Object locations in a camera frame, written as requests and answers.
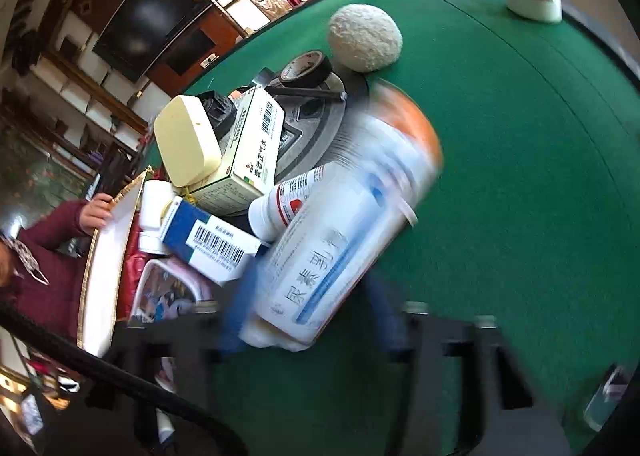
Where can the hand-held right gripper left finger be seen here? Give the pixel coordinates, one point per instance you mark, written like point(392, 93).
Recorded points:
point(240, 316)

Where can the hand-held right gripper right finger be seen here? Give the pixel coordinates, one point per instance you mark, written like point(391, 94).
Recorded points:
point(385, 316)

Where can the white blue ointment box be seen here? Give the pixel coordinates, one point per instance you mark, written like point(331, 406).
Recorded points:
point(340, 236)

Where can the gold-rimmed gift box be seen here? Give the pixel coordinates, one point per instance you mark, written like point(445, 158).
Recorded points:
point(110, 261)

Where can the cream plastic case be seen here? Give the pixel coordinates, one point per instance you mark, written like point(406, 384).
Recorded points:
point(185, 140)

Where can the black pen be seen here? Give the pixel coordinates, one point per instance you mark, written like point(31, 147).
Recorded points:
point(310, 93)

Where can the black tape roll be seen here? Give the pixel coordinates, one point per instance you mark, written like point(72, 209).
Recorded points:
point(324, 73)

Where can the blue white medicine box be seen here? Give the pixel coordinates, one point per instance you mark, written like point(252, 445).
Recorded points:
point(210, 241)

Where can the white pill bottle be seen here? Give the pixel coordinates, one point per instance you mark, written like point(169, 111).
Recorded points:
point(285, 201)
point(157, 206)

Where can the green white medicine box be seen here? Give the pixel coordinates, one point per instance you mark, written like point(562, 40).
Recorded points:
point(250, 145)

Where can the round table control panel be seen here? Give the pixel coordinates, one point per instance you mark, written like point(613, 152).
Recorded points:
point(310, 135)

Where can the patterned face mask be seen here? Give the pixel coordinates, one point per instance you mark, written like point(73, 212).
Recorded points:
point(27, 261)

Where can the white fuzzy ball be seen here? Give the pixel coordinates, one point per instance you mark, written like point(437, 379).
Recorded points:
point(365, 38)

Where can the black flat television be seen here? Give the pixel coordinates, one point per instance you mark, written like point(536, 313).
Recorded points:
point(145, 20)

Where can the floral wall painting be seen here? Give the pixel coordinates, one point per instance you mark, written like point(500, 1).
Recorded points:
point(40, 165)

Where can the black wall panel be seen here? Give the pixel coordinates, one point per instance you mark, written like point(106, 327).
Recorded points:
point(192, 50)

